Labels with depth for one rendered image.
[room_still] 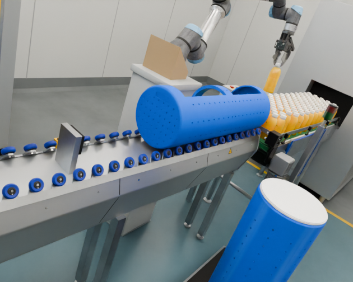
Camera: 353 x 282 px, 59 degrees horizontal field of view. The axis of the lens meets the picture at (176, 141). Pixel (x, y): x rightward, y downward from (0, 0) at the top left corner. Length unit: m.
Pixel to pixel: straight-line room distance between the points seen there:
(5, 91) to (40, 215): 1.63
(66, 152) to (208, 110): 0.66
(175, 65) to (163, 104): 0.49
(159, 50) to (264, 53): 4.86
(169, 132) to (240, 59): 5.54
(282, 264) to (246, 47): 5.74
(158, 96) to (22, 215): 0.71
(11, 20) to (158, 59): 1.07
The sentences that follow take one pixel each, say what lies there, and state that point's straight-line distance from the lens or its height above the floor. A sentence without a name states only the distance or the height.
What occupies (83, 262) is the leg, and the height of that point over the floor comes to 0.20.
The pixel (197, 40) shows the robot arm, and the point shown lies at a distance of 1.96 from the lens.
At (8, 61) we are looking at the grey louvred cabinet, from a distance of 2.54.
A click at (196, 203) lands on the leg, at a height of 0.24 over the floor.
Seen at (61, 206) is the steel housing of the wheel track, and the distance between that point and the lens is 1.13.
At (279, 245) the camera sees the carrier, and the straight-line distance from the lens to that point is 1.29.
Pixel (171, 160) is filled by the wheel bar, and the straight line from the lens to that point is 1.44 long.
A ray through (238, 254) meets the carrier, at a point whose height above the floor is 0.75.
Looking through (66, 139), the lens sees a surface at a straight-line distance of 1.15.
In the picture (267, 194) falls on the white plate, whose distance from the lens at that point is 1.27.
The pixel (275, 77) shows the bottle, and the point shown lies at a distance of 2.16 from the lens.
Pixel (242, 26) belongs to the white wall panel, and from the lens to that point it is 6.85.
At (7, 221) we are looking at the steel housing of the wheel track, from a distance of 1.07.
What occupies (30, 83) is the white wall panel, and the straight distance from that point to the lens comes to 4.24.
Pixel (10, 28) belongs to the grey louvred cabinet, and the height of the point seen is 1.04.
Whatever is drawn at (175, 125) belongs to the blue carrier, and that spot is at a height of 1.11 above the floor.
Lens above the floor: 1.61
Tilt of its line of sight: 25 degrees down
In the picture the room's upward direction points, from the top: 20 degrees clockwise
